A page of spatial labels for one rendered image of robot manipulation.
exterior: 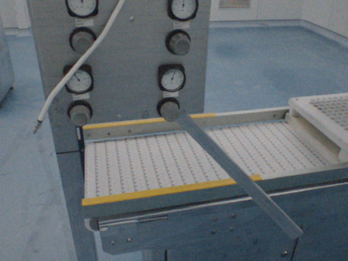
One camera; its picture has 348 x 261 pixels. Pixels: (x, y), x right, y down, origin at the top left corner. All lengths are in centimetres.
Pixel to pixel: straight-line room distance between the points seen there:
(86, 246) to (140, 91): 73
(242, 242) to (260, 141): 25
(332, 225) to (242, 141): 33
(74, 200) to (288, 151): 59
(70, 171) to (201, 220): 39
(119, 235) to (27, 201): 146
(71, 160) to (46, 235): 100
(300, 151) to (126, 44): 55
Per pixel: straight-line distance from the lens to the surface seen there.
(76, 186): 95
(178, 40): 42
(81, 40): 41
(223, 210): 69
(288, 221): 61
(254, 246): 90
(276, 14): 637
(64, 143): 87
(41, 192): 213
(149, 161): 76
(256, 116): 93
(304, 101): 94
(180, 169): 73
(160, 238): 70
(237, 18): 610
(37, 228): 191
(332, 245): 106
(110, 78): 45
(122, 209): 62
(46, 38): 44
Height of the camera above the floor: 131
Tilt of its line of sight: 29 degrees down
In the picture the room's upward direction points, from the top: 1 degrees clockwise
